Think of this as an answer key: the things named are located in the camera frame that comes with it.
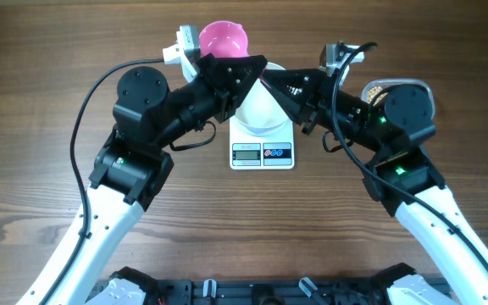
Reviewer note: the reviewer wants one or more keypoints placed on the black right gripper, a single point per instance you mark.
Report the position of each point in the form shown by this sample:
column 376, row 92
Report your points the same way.
column 309, row 83

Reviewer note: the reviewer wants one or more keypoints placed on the clear container of soybeans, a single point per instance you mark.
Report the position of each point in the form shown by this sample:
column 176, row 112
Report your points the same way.
column 376, row 86

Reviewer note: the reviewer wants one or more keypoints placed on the pink plastic measuring scoop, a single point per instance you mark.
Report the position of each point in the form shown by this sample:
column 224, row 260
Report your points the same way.
column 224, row 39

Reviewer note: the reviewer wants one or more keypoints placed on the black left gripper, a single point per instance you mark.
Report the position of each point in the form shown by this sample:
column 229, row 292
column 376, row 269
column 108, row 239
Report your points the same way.
column 222, row 73

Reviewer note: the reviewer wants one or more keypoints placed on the white round bowl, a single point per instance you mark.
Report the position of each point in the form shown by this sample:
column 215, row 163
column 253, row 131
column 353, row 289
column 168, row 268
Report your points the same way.
column 259, row 113

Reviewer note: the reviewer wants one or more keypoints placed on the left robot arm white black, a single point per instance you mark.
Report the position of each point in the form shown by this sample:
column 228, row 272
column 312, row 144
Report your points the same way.
column 132, row 167

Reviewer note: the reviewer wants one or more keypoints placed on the white digital kitchen scale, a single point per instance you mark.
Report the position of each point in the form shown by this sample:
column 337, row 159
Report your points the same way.
column 269, row 150

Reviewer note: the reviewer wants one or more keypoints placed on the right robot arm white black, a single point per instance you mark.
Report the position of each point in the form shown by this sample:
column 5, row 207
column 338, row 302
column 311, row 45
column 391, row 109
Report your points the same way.
column 385, row 138

